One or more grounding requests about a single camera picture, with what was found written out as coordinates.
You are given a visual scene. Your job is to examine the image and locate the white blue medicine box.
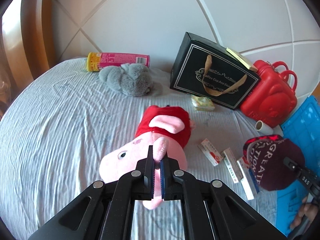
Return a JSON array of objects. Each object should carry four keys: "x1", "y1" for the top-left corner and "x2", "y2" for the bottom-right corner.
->
[{"x1": 237, "y1": 156, "x2": 259, "y2": 200}]

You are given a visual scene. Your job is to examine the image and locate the small yellow tissue pack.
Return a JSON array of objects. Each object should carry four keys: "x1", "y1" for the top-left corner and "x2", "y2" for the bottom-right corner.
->
[{"x1": 191, "y1": 95, "x2": 215, "y2": 111}]

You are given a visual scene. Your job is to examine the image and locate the black coffee cup gift box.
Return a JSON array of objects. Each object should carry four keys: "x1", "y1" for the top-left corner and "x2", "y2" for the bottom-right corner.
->
[{"x1": 170, "y1": 32, "x2": 260, "y2": 109}]

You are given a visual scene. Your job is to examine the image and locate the red white ointment box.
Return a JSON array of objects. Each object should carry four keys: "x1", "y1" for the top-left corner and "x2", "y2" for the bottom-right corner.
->
[{"x1": 198, "y1": 139, "x2": 222, "y2": 166}]

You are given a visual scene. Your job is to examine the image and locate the wooden headboard frame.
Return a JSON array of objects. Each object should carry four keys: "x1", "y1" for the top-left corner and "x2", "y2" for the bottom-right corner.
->
[{"x1": 1, "y1": 0, "x2": 56, "y2": 114}]

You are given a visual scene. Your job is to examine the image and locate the blue plastic storage crate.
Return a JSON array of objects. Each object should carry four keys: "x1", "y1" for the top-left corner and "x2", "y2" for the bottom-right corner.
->
[{"x1": 276, "y1": 96, "x2": 319, "y2": 236}]

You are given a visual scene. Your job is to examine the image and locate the yellow card on box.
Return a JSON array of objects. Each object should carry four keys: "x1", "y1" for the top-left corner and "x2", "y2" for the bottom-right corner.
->
[{"x1": 226, "y1": 47, "x2": 258, "y2": 72}]

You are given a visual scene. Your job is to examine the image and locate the person's hand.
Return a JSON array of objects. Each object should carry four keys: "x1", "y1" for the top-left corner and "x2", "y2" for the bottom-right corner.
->
[{"x1": 290, "y1": 196, "x2": 319, "y2": 230}]

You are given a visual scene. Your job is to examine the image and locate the grey koala plush toy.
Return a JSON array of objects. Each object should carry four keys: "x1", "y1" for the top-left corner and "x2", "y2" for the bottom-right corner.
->
[{"x1": 99, "y1": 63, "x2": 163, "y2": 97}]

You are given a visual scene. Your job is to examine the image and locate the red bear plastic case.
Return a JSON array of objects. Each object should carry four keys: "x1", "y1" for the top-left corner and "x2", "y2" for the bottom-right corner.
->
[{"x1": 240, "y1": 60, "x2": 298, "y2": 128}]

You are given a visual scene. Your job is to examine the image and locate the white lint roller refill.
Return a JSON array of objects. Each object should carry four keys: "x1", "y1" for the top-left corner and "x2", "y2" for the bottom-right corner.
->
[{"x1": 255, "y1": 120, "x2": 274, "y2": 135}]

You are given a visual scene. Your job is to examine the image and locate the maroon cap with lettering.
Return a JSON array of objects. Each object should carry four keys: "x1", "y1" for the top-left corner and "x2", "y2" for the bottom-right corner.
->
[{"x1": 243, "y1": 134, "x2": 305, "y2": 191}]

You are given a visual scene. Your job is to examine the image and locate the white striped bed sheet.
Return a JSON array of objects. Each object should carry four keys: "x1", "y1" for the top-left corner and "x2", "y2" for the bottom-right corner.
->
[{"x1": 0, "y1": 56, "x2": 291, "y2": 240}]

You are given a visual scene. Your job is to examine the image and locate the white pink medicine box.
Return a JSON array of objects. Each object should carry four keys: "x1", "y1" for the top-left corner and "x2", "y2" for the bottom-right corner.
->
[{"x1": 221, "y1": 148, "x2": 243, "y2": 184}]

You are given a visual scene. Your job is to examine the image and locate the pink pig plush toy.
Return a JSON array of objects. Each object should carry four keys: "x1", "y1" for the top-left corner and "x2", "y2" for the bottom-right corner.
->
[{"x1": 99, "y1": 105, "x2": 196, "y2": 210}]

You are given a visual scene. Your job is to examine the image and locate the pink yellow snack can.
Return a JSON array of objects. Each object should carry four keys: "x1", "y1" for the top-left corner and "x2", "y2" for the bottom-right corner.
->
[{"x1": 86, "y1": 52, "x2": 150, "y2": 72}]

